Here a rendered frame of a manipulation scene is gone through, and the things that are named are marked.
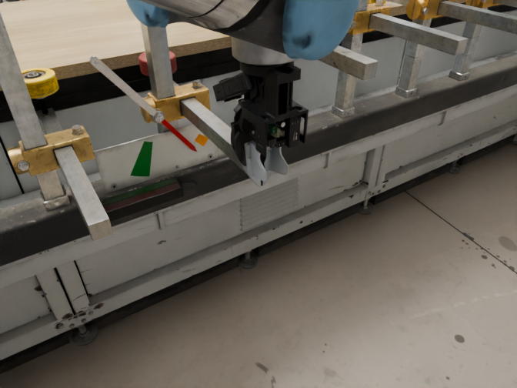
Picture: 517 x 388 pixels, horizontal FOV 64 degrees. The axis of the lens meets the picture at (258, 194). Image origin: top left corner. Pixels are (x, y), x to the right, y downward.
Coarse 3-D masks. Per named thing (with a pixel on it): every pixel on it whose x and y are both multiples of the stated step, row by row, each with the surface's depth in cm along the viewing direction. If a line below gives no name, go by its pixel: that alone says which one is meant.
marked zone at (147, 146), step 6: (144, 144) 83; (150, 144) 84; (144, 150) 84; (150, 150) 85; (138, 156) 84; (144, 156) 85; (150, 156) 86; (138, 162) 85; (144, 162) 86; (150, 162) 86; (138, 168) 86; (144, 168) 86; (132, 174) 86; (138, 174) 86; (144, 174) 87
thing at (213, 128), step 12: (192, 108) 80; (204, 108) 80; (192, 120) 80; (204, 120) 76; (216, 120) 76; (204, 132) 77; (216, 132) 72; (228, 132) 72; (216, 144) 74; (228, 144) 69; (228, 156) 71
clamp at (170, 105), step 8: (176, 88) 85; (184, 88) 85; (192, 88) 85; (200, 88) 85; (152, 96) 82; (176, 96) 82; (184, 96) 83; (192, 96) 84; (200, 96) 85; (208, 96) 86; (152, 104) 81; (160, 104) 81; (168, 104) 82; (176, 104) 83; (208, 104) 87; (144, 112) 83; (168, 112) 83; (176, 112) 84; (168, 120) 84
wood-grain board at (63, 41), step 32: (32, 0) 137; (64, 0) 137; (96, 0) 137; (32, 32) 107; (64, 32) 107; (96, 32) 107; (128, 32) 107; (192, 32) 107; (32, 64) 88; (64, 64) 88; (128, 64) 95
